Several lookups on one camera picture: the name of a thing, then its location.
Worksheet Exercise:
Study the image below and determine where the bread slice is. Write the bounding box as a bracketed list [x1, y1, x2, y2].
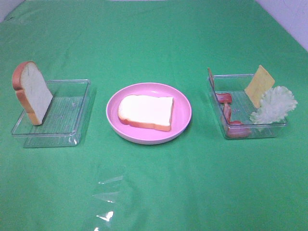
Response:
[117, 95, 174, 131]
[12, 61, 53, 126]

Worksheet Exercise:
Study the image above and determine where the bacon strip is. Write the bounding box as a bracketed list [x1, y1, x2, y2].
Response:
[221, 103, 251, 139]
[207, 67, 232, 103]

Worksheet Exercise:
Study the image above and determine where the green lettuce leaf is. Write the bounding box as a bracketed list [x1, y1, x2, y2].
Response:
[250, 86, 298, 124]

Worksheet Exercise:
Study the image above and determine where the pink round plate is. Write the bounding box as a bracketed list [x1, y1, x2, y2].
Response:
[106, 83, 192, 145]

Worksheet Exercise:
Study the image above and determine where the green tablecloth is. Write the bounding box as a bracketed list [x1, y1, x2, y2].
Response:
[0, 0, 308, 231]

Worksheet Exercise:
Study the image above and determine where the right clear plastic tray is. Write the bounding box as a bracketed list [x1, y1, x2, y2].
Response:
[207, 74, 288, 139]

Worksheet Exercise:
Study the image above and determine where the clear plastic tray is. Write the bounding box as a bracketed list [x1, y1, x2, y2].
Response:
[11, 79, 91, 148]
[207, 74, 288, 139]

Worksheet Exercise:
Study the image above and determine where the clear tape patch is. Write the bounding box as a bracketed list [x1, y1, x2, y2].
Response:
[91, 166, 125, 231]

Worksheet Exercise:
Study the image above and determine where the left clear plastic tray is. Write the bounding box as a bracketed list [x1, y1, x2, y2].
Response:
[11, 79, 91, 148]

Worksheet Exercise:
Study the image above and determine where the yellow cheese slice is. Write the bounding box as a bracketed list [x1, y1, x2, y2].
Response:
[244, 65, 275, 108]

